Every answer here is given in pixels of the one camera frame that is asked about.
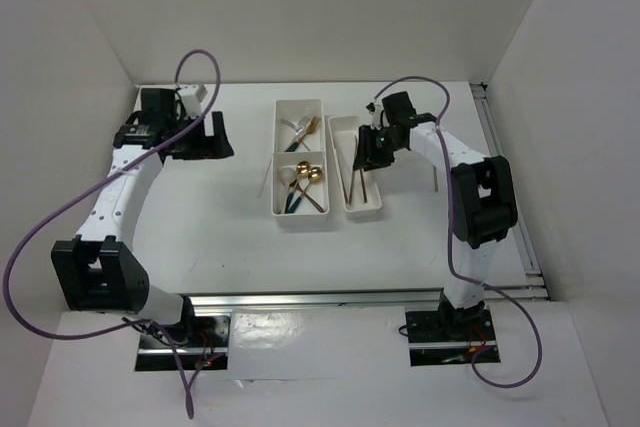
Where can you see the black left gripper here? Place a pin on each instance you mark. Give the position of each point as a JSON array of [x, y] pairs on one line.
[[215, 145]]

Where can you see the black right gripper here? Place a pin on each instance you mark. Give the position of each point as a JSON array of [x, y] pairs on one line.
[[367, 157]]

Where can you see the silver chopstick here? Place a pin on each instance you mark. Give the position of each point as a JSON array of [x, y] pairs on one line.
[[436, 182], [264, 177], [352, 179]]

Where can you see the gold fork green handle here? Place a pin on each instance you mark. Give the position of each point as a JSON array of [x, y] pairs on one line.
[[309, 128]]

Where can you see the gold spoon green handle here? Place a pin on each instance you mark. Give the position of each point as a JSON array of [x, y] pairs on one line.
[[314, 176], [301, 170]]

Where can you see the small silver fork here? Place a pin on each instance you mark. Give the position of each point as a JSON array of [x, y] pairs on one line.
[[301, 128]]

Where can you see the large silver fork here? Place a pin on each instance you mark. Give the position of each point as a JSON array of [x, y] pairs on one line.
[[292, 126]]

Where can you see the dark wooden spoon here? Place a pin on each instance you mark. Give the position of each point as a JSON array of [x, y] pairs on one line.
[[313, 202]]

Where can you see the white plastic spoon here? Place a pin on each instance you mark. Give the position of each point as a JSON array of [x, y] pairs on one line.
[[287, 176]]

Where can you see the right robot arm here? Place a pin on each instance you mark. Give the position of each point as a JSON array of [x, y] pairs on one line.
[[480, 199]]

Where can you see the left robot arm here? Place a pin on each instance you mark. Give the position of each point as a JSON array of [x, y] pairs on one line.
[[97, 268]]

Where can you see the white narrow tray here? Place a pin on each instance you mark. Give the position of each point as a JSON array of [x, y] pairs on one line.
[[341, 131]]

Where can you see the white divided utensil tray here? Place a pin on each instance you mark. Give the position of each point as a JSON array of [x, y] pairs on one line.
[[294, 110]]

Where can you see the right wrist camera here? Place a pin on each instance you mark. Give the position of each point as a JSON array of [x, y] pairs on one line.
[[378, 119]]

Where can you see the aluminium front rail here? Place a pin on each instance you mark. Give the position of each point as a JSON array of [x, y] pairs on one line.
[[300, 299]]

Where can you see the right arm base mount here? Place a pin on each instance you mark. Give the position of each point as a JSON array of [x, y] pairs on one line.
[[430, 344]]

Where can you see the aluminium side rail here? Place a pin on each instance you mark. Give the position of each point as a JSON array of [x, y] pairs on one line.
[[531, 284]]

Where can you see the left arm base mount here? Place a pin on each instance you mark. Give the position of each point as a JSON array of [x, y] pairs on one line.
[[200, 337]]

